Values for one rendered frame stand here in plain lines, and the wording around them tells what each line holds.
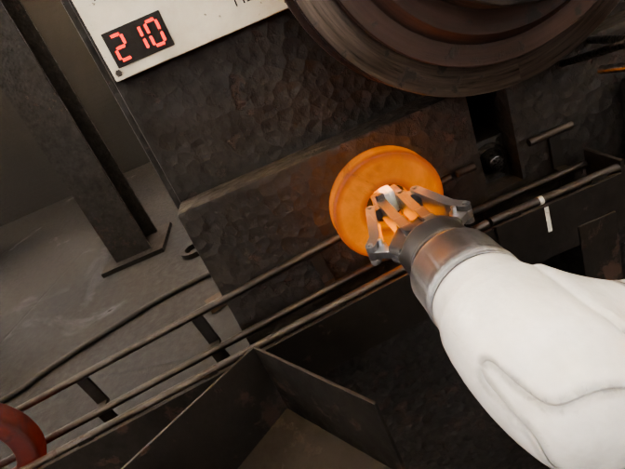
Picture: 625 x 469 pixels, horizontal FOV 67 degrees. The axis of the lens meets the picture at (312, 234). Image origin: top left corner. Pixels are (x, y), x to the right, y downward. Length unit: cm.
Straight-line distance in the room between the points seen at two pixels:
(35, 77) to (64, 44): 367
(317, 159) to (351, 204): 10
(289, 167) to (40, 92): 271
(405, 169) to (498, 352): 35
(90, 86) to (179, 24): 623
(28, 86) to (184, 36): 266
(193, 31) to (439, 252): 44
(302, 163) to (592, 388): 48
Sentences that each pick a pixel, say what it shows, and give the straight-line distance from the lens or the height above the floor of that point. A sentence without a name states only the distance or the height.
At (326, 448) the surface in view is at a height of 61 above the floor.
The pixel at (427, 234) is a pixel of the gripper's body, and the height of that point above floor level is 83.
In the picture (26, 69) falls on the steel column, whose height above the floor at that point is 132.
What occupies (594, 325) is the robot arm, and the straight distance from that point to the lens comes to 34.
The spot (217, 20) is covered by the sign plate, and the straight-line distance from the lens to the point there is 69.
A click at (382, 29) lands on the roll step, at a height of 100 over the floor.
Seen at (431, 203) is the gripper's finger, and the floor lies 80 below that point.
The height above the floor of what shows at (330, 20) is 103.
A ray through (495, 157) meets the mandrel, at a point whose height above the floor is 75.
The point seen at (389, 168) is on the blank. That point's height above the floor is 84.
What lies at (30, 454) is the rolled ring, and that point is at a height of 65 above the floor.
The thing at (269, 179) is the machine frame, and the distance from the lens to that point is 68.
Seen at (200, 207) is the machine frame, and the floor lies 87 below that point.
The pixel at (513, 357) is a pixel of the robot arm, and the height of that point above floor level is 83.
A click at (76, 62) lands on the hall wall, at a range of 692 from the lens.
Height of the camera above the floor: 106
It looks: 25 degrees down
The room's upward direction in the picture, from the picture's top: 23 degrees counter-clockwise
